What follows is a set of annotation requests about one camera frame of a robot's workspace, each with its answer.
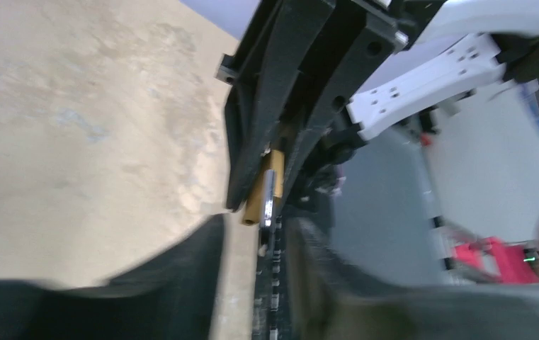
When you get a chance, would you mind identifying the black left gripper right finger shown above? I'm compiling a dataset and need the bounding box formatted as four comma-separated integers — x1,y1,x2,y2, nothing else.
284,218,539,339

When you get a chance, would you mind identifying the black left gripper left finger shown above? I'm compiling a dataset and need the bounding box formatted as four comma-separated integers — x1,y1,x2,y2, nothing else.
0,214,226,339

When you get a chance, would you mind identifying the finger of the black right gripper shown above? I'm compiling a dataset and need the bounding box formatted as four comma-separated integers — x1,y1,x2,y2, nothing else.
281,1,406,204
226,1,335,211

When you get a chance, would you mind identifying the small brass padlock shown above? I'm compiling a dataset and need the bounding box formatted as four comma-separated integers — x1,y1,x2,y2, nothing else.
242,149,285,227

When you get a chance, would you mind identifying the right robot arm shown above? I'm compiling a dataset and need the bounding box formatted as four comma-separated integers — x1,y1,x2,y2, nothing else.
217,1,539,211

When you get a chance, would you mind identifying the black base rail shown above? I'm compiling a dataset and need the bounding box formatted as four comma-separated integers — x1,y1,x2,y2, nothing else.
251,215,300,339

